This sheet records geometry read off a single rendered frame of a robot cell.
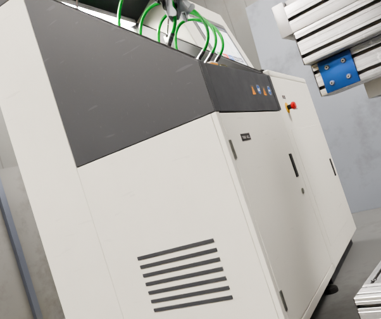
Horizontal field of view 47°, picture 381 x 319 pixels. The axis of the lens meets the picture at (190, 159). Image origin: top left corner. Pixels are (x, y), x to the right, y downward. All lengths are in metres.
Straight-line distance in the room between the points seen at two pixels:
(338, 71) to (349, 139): 2.39
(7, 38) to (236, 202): 1.07
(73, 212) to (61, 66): 0.52
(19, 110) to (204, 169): 0.80
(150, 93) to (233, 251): 0.55
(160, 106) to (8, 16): 0.74
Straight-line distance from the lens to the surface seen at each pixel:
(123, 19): 2.13
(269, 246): 1.37
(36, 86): 1.72
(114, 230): 1.55
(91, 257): 1.65
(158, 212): 1.43
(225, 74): 1.48
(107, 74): 1.50
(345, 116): 3.60
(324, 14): 1.20
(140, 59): 1.43
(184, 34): 2.16
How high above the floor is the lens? 0.62
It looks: 3 degrees up
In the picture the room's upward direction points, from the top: 18 degrees counter-clockwise
